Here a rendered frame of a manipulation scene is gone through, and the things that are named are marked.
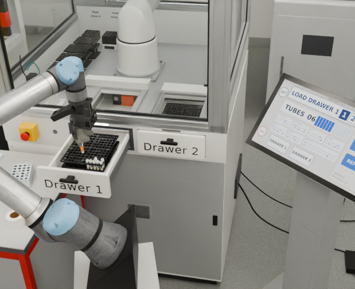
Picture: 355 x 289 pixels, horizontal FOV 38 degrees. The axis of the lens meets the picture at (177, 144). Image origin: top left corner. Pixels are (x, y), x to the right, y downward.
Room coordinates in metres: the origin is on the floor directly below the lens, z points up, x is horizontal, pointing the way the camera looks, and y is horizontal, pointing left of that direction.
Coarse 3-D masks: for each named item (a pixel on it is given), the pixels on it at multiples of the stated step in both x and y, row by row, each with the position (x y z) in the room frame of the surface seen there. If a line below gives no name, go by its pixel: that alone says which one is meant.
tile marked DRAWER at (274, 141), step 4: (272, 136) 1.67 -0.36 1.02; (276, 136) 1.66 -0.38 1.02; (268, 140) 1.66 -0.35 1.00; (272, 140) 1.66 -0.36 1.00; (276, 140) 1.65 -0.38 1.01; (280, 140) 1.64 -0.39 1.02; (284, 140) 1.63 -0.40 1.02; (268, 144) 1.65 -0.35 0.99; (272, 144) 1.64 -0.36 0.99; (276, 144) 1.63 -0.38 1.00; (280, 144) 1.63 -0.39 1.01; (284, 144) 1.62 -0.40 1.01; (288, 144) 1.61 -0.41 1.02; (272, 148) 1.63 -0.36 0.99; (276, 148) 1.62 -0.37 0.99; (280, 148) 1.62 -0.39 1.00; (284, 148) 1.61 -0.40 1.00; (280, 152) 1.60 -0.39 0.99; (284, 152) 1.60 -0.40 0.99
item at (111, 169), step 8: (72, 136) 1.91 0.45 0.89; (88, 136) 1.96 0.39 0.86; (112, 136) 1.93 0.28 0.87; (120, 136) 1.92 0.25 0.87; (128, 136) 1.90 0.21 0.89; (64, 144) 1.84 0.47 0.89; (120, 144) 1.91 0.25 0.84; (128, 144) 1.88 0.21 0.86; (64, 152) 1.81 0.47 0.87; (120, 152) 1.78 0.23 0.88; (56, 160) 1.74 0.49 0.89; (112, 160) 1.71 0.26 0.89; (120, 160) 1.77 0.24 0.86; (112, 168) 1.68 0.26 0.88; (112, 176) 1.66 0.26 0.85
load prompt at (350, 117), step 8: (296, 88) 1.76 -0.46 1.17; (288, 96) 1.75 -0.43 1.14; (296, 96) 1.74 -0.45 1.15; (304, 96) 1.72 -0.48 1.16; (312, 96) 1.70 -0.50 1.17; (304, 104) 1.69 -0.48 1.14; (312, 104) 1.68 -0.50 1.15; (320, 104) 1.66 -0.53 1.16; (328, 104) 1.64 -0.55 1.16; (336, 104) 1.62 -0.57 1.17; (328, 112) 1.62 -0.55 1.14; (336, 112) 1.60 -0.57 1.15; (344, 112) 1.59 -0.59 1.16; (352, 112) 1.57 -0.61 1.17; (344, 120) 1.56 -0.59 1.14; (352, 120) 1.55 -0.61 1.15
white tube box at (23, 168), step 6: (12, 168) 1.81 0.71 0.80; (18, 168) 1.82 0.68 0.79; (24, 168) 1.82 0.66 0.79; (30, 168) 1.81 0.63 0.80; (12, 174) 1.77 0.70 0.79; (18, 174) 1.77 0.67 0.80; (24, 174) 1.77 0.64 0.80; (30, 174) 1.77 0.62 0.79; (24, 180) 1.73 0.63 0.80; (30, 180) 1.75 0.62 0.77
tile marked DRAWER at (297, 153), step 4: (292, 148) 1.59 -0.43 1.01; (296, 148) 1.58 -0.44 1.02; (300, 148) 1.58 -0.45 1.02; (292, 152) 1.58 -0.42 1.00; (296, 152) 1.57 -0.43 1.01; (300, 152) 1.56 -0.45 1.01; (304, 152) 1.56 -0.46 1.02; (308, 152) 1.55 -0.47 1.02; (288, 156) 1.58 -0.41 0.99; (292, 156) 1.57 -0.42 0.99; (296, 156) 1.56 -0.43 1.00; (300, 156) 1.55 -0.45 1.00; (304, 156) 1.54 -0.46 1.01; (308, 156) 1.54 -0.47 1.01; (312, 156) 1.53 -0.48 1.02; (296, 160) 1.55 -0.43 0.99; (300, 160) 1.54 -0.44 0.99; (304, 160) 1.53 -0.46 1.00; (308, 160) 1.53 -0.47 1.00; (312, 160) 1.52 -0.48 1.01; (304, 164) 1.52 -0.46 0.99; (308, 164) 1.51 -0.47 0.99
